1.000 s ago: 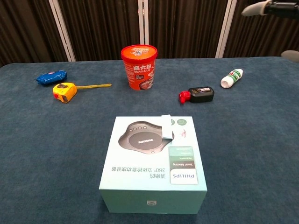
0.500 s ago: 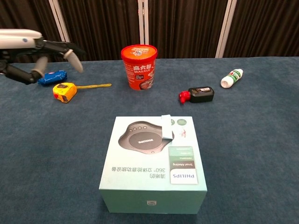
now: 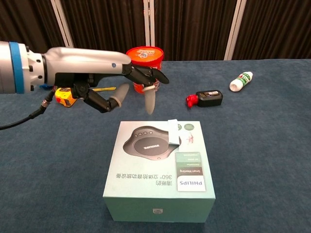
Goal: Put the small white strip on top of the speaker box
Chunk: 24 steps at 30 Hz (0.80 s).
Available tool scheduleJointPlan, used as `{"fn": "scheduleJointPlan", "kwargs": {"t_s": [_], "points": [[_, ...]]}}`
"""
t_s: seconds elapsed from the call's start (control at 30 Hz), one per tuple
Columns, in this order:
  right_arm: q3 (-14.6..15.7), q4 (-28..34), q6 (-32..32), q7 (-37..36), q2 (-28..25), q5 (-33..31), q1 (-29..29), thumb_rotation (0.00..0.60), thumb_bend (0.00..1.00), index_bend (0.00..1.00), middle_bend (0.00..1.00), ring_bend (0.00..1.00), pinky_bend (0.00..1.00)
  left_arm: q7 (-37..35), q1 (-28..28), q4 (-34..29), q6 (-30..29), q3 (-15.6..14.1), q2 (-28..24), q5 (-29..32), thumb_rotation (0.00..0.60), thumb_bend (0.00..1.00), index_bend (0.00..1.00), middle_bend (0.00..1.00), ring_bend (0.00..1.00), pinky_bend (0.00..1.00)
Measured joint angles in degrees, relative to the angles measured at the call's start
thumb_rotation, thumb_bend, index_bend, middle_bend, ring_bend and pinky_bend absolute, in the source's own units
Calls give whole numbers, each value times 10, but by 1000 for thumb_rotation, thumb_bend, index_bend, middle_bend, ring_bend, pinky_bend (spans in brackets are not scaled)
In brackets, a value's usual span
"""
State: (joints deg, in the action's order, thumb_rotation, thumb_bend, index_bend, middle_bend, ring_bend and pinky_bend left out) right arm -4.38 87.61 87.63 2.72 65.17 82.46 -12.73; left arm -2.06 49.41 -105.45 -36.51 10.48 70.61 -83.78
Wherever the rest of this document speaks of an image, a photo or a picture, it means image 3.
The dark pleated curtain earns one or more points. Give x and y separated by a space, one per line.
109 24

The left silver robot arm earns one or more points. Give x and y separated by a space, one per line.
14 68

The white bottle green label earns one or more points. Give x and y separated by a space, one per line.
240 81

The light green Philips speaker box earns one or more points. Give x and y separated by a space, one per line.
145 184

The red instant noodle cup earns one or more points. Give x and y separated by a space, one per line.
145 54

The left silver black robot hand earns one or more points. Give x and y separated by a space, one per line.
82 63

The blue velvet table cloth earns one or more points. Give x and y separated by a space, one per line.
48 170

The black ink bottle red cap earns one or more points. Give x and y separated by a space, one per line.
210 98

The yellow tape measure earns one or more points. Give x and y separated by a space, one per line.
63 97

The white frame post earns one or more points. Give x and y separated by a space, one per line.
234 29
62 24
149 24

